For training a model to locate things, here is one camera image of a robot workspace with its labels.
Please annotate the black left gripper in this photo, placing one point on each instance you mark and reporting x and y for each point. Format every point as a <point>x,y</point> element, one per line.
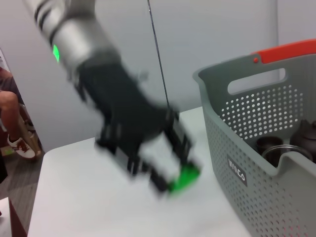
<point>123,106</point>

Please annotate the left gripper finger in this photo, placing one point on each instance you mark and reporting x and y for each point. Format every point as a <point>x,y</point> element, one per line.
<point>159,181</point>

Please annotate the green two-stud brick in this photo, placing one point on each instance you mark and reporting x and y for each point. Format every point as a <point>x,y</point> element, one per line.
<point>185,177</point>

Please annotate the glass teacup black holder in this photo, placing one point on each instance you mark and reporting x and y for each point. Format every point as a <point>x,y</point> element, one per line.
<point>284,149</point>

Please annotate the grey perforated storage basket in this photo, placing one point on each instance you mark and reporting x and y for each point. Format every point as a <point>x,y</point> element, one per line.
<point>259,197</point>

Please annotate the small dark clay cup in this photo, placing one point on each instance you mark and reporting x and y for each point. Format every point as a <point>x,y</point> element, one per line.
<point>269,144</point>

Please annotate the dark clay teapot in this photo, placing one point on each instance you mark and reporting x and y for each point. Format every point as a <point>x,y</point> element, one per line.
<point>303,135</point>

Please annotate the seated background person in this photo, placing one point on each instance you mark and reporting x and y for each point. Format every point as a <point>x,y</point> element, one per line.
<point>7,98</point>

